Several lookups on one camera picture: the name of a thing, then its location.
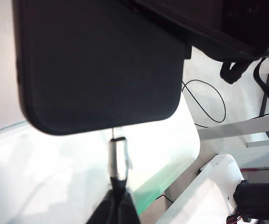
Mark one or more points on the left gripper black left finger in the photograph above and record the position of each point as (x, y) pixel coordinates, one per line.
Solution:
(106, 210)

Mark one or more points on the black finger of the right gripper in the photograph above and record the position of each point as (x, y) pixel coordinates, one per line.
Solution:
(187, 52)
(190, 21)

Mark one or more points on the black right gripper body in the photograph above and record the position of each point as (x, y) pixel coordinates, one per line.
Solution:
(249, 21)

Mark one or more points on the black metal bar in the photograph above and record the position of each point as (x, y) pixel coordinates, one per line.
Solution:
(263, 106)

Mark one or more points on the white metal frame beam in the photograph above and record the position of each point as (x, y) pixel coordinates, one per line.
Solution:
(237, 128)

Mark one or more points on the black smartphone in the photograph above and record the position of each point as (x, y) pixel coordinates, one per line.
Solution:
(97, 70)

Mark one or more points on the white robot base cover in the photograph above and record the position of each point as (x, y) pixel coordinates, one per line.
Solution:
(207, 193)

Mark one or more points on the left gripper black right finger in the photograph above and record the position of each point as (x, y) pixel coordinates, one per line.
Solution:
(128, 210)

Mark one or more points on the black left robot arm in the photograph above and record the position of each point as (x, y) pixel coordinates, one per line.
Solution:
(256, 196)

